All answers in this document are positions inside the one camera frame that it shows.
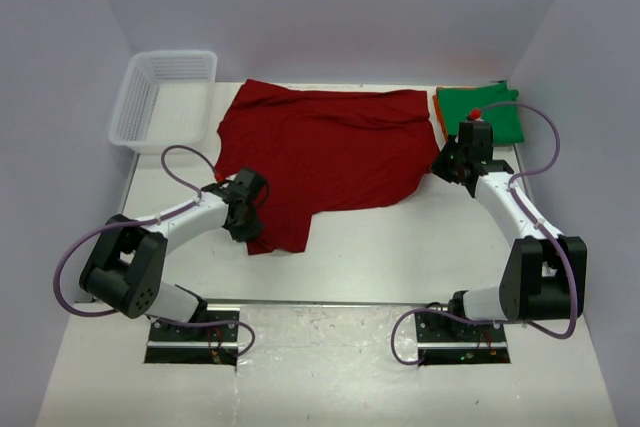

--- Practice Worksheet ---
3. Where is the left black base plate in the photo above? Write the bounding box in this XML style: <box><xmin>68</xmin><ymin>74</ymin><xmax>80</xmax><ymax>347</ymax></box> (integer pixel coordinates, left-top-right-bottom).
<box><xmin>144</xmin><ymin>304</ymin><xmax>240</xmax><ymax>367</ymax></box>

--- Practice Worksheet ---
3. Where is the white plastic basket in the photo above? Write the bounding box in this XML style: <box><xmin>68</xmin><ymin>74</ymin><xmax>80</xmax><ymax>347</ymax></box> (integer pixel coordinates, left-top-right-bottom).
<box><xmin>108</xmin><ymin>50</ymin><xmax>218</xmax><ymax>155</ymax></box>

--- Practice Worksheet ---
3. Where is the red t shirt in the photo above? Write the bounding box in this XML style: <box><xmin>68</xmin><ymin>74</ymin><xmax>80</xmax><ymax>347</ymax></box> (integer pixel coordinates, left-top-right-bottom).
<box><xmin>216</xmin><ymin>80</ymin><xmax>439</xmax><ymax>255</ymax></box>

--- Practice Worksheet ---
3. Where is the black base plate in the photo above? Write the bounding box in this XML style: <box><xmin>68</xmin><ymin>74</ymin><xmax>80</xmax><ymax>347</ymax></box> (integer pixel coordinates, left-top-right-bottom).
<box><xmin>144</xmin><ymin>304</ymin><xmax>240</xmax><ymax>367</ymax></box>
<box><xmin>414</xmin><ymin>303</ymin><xmax>511</xmax><ymax>366</ymax></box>

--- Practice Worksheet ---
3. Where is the green folded t shirt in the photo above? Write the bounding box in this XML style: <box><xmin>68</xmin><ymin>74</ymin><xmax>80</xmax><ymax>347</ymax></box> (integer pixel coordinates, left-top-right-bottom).
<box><xmin>435</xmin><ymin>80</ymin><xmax>526</xmax><ymax>144</ymax></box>

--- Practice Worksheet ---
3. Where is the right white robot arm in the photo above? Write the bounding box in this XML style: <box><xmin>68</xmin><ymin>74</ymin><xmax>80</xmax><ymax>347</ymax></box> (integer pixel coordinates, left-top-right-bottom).
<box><xmin>431</xmin><ymin>120</ymin><xmax>587</xmax><ymax>340</ymax></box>

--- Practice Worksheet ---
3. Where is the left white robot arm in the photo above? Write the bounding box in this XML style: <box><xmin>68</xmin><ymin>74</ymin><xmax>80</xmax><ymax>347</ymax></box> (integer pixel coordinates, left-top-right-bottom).
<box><xmin>79</xmin><ymin>169</ymin><xmax>269</xmax><ymax>340</ymax></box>

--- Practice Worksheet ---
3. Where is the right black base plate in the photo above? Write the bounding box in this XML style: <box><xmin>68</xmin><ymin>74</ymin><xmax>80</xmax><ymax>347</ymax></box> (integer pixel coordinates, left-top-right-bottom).
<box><xmin>414</xmin><ymin>303</ymin><xmax>511</xmax><ymax>366</ymax></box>

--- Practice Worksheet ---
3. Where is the orange folded t shirt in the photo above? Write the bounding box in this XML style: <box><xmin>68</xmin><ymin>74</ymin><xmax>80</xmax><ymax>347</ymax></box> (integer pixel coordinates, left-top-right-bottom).
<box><xmin>432</xmin><ymin>86</ymin><xmax>449</xmax><ymax>142</ymax></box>

